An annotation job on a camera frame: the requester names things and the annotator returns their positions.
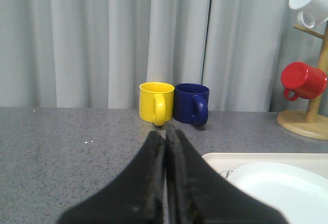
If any red mug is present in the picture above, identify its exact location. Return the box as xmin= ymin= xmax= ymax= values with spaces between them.
xmin=280 ymin=62 xmax=327 ymax=101

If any grey curtain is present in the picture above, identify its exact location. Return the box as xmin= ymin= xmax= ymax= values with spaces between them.
xmin=1 ymin=0 xmax=321 ymax=111

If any yellow mug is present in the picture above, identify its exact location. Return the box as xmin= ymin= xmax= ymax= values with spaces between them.
xmin=139 ymin=82 xmax=175 ymax=127

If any white round plate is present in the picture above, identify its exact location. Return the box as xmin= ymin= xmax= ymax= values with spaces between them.
xmin=228 ymin=162 xmax=327 ymax=223

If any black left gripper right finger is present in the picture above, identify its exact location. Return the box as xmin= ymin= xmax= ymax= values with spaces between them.
xmin=166 ymin=124 xmax=287 ymax=223

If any wooden mug tree stand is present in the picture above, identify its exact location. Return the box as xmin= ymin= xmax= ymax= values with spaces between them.
xmin=277 ymin=24 xmax=327 ymax=140

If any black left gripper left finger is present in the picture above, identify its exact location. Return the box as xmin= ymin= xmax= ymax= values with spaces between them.
xmin=58 ymin=131 xmax=165 ymax=223

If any cream rabbit serving tray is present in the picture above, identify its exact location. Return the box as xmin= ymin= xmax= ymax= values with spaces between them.
xmin=202 ymin=153 xmax=327 ymax=179

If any white mug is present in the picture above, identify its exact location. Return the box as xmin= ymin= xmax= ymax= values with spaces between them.
xmin=289 ymin=0 xmax=327 ymax=29

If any dark blue mug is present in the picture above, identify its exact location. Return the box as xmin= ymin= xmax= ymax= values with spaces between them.
xmin=173 ymin=83 xmax=210 ymax=127

